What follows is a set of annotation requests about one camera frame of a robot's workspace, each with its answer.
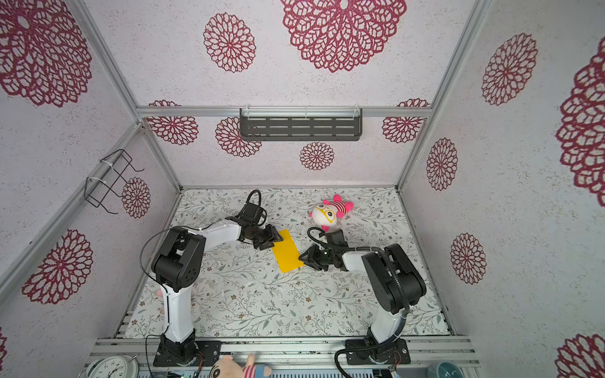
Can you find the yellow square paper sheet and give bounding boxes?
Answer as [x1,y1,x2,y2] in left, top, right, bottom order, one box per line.
[273,229,304,273]

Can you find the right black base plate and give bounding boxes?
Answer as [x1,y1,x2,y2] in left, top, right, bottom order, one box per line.
[345,339,411,365]

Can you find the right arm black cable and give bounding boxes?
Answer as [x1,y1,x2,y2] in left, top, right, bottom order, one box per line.
[306,226,412,378]

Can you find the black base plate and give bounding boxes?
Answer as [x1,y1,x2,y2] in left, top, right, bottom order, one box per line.
[345,339,411,365]
[153,339,222,367]

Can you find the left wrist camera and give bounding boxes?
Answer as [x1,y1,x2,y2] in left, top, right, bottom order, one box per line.
[227,203,267,228]

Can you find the dark grey wall shelf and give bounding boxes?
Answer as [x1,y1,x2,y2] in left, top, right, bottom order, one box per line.
[239,108,363,142]

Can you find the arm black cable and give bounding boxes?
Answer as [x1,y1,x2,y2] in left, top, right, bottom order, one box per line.
[139,189,268,365]
[306,226,412,378]

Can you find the pink white plush toy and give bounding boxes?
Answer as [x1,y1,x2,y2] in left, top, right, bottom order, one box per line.
[308,195,354,232]

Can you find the black wire wall rack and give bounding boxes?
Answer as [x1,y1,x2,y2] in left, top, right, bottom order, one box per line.
[83,149,144,215]

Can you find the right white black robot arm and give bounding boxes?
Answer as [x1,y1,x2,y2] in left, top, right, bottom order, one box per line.
[299,242,427,344]

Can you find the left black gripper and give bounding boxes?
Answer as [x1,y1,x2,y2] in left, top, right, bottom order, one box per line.
[250,223,284,250]

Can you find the teal round clock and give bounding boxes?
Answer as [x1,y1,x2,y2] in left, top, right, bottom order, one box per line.
[426,362,465,378]

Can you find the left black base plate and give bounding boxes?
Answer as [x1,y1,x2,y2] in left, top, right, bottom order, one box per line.
[153,339,222,367]

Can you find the white analog alarm clock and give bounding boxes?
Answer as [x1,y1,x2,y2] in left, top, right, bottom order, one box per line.
[86,355,139,378]

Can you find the pink doll red dotted dress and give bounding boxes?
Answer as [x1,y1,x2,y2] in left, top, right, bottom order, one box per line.
[155,289,165,315]

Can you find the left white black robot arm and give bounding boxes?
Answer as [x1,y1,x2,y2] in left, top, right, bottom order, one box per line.
[152,219,284,343]

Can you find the pig plush striped shirt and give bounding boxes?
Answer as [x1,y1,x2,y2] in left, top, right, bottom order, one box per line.
[209,354,273,378]

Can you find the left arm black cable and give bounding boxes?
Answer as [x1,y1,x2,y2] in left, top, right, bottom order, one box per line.
[139,189,268,365]

